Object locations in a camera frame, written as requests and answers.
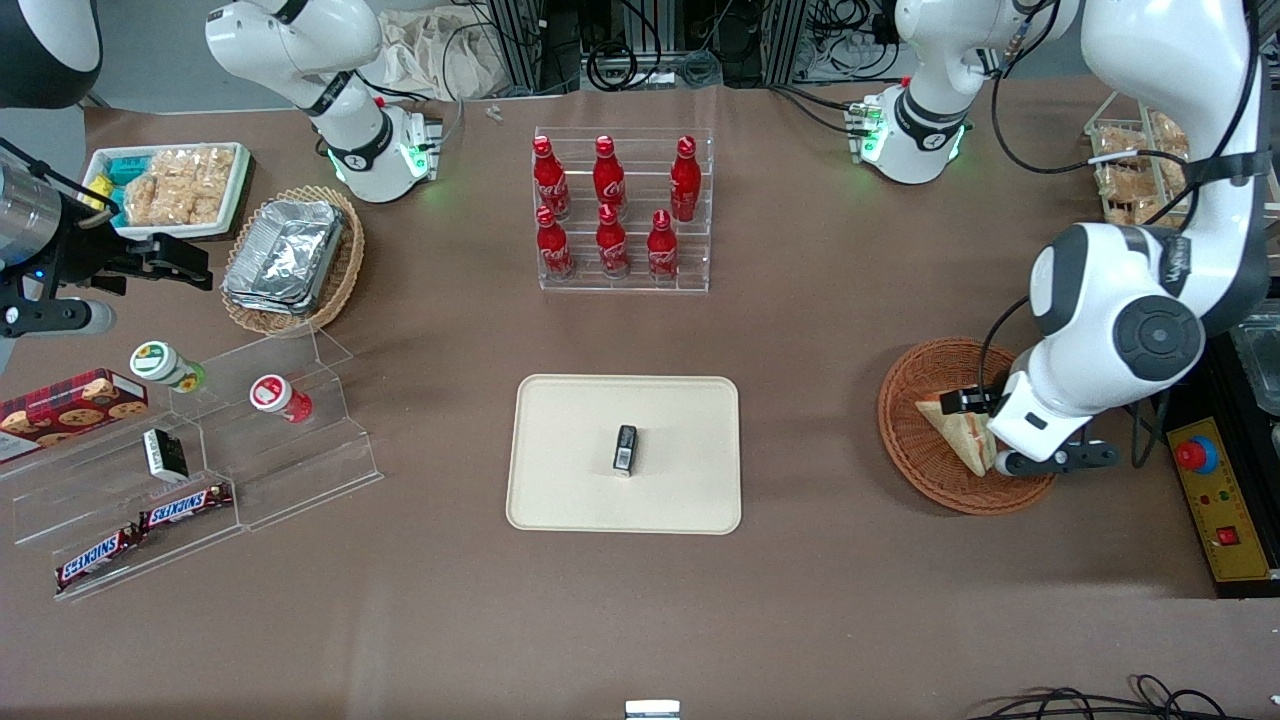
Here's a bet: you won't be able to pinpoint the red strawberry lid cup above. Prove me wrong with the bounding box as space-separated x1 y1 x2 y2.
249 374 314 425

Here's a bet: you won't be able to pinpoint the red tartan cookie box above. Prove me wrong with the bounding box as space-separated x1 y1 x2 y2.
0 368 150 464

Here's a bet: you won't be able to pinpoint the rice cracker packet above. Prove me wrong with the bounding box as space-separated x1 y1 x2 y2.
196 147 238 225
160 148 203 227
123 150 167 227

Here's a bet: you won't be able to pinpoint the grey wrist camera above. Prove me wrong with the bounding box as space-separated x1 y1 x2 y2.
0 298 117 339
995 440 1121 477

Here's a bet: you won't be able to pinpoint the black white small box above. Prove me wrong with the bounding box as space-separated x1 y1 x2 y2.
142 428 190 484

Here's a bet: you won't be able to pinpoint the stacked aluminium foil trays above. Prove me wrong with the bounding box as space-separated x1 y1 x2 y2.
221 199 347 317

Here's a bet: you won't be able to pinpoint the clear acrylic step riser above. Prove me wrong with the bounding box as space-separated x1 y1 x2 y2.
188 324 385 533
0 400 247 603

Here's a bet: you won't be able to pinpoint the yellow black control box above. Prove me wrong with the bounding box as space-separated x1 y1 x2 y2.
1160 335 1280 600

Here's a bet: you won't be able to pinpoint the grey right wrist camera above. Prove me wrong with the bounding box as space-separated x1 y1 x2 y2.
0 298 117 339

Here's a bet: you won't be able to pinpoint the black cable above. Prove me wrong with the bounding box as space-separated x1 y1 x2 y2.
0 135 97 217
977 294 1033 401
985 0 1263 231
962 674 1246 720

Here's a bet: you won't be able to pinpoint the red cola bottle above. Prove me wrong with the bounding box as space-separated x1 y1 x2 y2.
596 204 631 279
532 136 571 221
593 135 627 213
670 136 703 223
535 206 576 281
646 209 681 282

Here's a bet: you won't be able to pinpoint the brown wicker basket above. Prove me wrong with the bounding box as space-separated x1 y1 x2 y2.
878 337 1058 517

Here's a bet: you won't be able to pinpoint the aluminium frame profile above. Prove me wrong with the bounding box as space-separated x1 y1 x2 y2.
484 0 583 97

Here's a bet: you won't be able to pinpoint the white rectangular snack container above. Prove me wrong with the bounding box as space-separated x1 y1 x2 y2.
82 142 251 242

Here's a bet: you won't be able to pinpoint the triangular sandwich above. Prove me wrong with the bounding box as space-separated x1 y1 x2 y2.
915 393 999 477

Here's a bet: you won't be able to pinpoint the beige cloth bag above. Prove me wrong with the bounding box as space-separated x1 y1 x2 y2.
372 8 503 102

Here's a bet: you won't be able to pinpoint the clear plastic lidded container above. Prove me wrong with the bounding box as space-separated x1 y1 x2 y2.
1230 310 1280 417

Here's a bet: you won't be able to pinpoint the beige plastic tray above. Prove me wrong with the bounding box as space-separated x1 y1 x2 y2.
506 374 743 536

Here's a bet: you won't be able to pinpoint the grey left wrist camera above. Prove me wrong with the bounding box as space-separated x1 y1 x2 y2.
995 440 1121 477

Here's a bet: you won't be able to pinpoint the green sunflower lid cup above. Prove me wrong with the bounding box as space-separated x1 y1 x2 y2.
130 341 207 394

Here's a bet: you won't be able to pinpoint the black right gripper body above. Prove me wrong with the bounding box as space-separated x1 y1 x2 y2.
40 215 153 291

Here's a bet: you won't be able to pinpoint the clear acrylic bottle rack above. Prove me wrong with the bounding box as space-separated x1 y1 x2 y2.
532 126 716 295

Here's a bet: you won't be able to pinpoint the wire basket of snacks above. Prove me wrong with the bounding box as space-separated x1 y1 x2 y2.
1084 108 1203 234

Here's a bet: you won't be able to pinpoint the light wicker oval basket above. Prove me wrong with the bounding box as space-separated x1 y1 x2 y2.
220 185 366 338

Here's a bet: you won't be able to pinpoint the Snickers chocolate bar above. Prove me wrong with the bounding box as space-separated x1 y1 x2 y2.
54 526 142 592
137 483 234 532

